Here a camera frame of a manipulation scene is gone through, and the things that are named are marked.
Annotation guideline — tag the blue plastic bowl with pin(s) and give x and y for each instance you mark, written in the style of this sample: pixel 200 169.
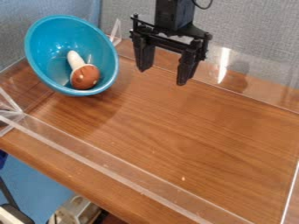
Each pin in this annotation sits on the blue plastic bowl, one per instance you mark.
pixel 53 36

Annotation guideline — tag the white power strip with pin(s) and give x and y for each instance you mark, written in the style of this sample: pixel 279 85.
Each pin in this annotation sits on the white power strip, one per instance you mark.
pixel 76 211

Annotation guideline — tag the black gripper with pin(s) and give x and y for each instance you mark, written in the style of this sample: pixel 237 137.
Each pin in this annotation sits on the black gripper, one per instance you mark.
pixel 148 35

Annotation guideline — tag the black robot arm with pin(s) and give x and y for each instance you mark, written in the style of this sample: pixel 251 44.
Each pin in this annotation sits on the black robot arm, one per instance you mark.
pixel 175 13

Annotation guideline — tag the clear acrylic barrier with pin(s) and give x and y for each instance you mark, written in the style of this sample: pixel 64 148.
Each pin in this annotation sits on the clear acrylic barrier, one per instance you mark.
pixel 163 154

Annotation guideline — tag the brown cap toy mushroom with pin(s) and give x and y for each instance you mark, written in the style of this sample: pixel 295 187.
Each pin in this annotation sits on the brown cap toy mushroom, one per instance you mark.
pixel 84 74

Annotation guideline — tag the black chair leg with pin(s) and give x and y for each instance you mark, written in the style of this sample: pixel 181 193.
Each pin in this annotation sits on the black chair leg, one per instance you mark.
pixel 11 214

